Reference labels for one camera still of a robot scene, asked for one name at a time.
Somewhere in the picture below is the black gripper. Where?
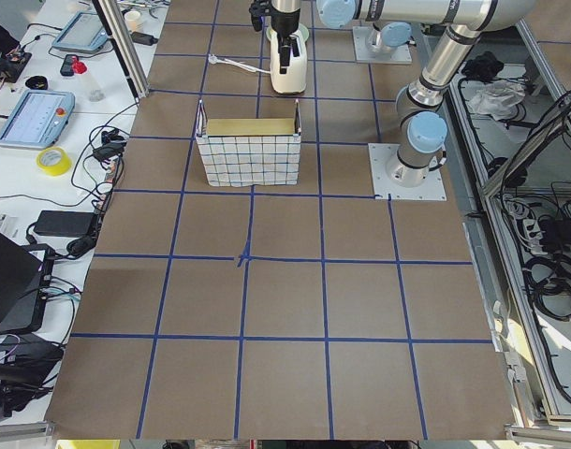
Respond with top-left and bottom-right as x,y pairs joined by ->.
271,8 -> 300,75

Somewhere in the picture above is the white toaster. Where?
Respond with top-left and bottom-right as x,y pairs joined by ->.
270,31 -> 308,94

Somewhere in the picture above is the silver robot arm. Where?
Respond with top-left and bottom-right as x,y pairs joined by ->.
316,0 -> 535,188
267,22 -> 412,76

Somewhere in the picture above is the green plate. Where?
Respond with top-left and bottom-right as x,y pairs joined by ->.
265,23 -> 310,41

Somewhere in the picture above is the checkered fabric basket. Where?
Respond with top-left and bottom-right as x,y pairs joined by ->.
196,102 -> 301,187

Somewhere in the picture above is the paper cup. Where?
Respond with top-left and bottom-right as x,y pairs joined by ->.
124,10 -> 143,33

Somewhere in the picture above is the red cap squeeze bottle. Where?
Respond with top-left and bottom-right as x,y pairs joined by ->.
71,56 -> 105,102

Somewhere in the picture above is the blue teach pendant far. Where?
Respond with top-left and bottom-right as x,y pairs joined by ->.
51,11 -> 108,53

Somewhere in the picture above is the blue teach pendant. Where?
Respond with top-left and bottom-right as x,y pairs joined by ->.
51,11 -> 108,53
0,90 -> 75,150

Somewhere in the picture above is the crumpled white cloth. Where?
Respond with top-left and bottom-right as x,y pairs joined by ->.
467,80 -> 525,121

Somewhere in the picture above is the black phone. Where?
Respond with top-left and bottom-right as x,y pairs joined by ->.
60,53 -> 79,77

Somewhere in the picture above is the black tape roll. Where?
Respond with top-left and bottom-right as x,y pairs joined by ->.
25,76 -> 49,90

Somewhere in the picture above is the yellow tape roll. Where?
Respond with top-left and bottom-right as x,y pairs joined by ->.
36,146 -> 72,177

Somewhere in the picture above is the blue teach pendant near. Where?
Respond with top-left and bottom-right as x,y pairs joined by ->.
0,90 -> 75,150

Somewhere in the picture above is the black power adapter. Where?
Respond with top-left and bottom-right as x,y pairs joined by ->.
34,210 -> 96,238

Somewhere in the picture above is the black laptop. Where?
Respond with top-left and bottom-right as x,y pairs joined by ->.
0,233 -> 53,335

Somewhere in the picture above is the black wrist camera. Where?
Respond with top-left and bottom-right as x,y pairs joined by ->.
249,0 -> 271,32

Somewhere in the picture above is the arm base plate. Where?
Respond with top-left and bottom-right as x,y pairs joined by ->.
368,143 -> 447,201
353,22 -> 412,65

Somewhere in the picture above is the white toaster power cable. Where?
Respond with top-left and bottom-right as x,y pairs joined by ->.
208,53 -> 273,76

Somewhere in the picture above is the aluminium frame post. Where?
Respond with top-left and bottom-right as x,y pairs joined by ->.
92,0 -> 149,99

